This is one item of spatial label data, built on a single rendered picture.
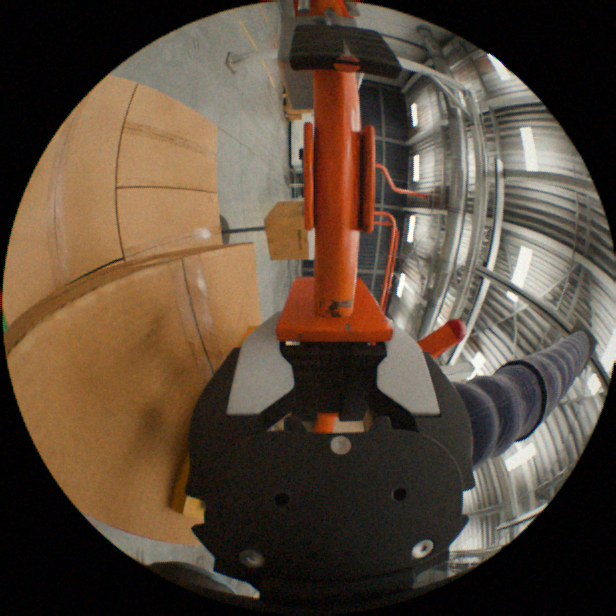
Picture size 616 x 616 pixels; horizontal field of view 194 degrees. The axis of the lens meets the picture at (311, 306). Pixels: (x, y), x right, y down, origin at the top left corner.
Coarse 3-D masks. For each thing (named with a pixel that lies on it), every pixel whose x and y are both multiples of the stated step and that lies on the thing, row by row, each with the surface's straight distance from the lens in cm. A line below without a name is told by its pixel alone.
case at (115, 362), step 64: (192, 256) 19; (64, 320) 12; (128, 320) 14; (192, 320) 19; (256, 320) 36; (64, 384) 13; (128, 384) 14; (192, 384) 20; (64, 448) 14; (128, 448) 16; (128, 512) 18
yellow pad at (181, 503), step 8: (184, 464) 21; (184, 472) 20; (184, 480) 20; (176, 488) 21; (184, 488) 20; (176, 496) 20; (184, 496) 20; (176, 504) 20; (184, 504) 20; (192, 504) 21; (200, 504) 22; (184, 512) 20; (192, 512) 21; (200, 512) 22
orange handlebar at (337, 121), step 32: (320, 0) 22; (320, 96) 10; (352, 96) 10; (320, 128) 9; (352, 128) 9; (320, 160) 9; (352, 160) 9; (320, 192) 8; (352, 192) 8; (320, 224) 8; (352, 224) 8; (320, 256) 8; (352, 256) 8; (320, 288) 9; (352, 288) 9
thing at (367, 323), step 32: (288, 320) 9; (320, 320) 9; (352, 320) 9; (384, 320) 10; (288, 352) 8; (320, 352) 9; (352, 352) 9; (384, 352) 9; (320, 384) 11; (352, 384) 10; (320, 416) 15; (352, 416) 13
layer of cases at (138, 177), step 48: (96, 96) 72; (144, 96) 82; (96, 144) 65; (144, 144) 74; (192, 144) 95; (48, 192) 56; (96, 192) 60; (144, 192) 69; (192, 192) 88; (48, 240) 54; (96, 240) 57; (144, 240) 66; (192, 240) 84; (48, 288) 52
